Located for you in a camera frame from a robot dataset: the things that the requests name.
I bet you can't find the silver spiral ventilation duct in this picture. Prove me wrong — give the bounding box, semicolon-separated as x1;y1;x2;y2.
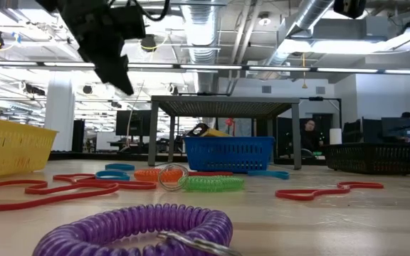
180;0;221;136
261;0;337;68

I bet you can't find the long red rubber band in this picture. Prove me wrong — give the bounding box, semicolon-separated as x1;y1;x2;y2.
275;181;384;202

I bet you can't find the white paper roll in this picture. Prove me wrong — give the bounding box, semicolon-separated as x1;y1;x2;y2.
329;127;343;145

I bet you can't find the black plastic basket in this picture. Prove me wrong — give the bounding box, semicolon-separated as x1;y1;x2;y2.
320;142;410;176

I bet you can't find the purple coil wristband with ring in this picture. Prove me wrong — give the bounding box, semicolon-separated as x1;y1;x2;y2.
32;203;243;256

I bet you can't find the black cabinet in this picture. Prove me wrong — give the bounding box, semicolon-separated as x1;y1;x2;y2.
71;119;85;153

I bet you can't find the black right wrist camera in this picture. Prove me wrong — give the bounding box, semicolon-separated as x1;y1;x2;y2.
332;0;367;19

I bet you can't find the grey perforated metal riser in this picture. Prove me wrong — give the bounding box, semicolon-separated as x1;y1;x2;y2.
147;95;303;171

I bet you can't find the orange coil wristband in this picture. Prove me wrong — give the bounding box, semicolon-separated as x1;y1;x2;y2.
133;168;191;183

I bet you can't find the green coil wristband with ring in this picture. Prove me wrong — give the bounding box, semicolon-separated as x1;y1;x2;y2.
157;164;245;193

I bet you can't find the long ceiling light strip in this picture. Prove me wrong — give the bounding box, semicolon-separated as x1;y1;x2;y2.
0;60;410;75

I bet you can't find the blue plastic basket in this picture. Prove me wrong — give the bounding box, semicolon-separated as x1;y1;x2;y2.
183;136;275;174

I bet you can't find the yellow hanging cord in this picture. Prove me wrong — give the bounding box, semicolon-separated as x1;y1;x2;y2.
300;52;308;90

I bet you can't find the small red object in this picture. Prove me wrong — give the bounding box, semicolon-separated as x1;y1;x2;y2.
225;117;235;138

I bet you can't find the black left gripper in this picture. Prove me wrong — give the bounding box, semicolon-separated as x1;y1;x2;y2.
57;0;135;96

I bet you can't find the black background monitor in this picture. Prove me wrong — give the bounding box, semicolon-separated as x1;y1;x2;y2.
115;110;152;137

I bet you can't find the person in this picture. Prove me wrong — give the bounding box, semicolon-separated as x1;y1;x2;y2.
299;119;325;152
399;112;410;143

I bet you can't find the white building column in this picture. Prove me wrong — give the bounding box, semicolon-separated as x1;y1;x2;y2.
43;70;77;152

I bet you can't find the black desk monitor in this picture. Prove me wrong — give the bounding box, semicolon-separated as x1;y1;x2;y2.
381;117;410;139

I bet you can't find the yellow carded product package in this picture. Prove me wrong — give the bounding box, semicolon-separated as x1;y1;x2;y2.
185;122;233;139

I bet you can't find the blue rubber band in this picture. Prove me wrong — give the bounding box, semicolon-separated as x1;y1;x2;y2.
95;170;131;181
105;163;135;172
247;169;290;181

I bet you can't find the yellow plastic basket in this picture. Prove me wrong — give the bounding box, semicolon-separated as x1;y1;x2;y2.
0;117;58;181

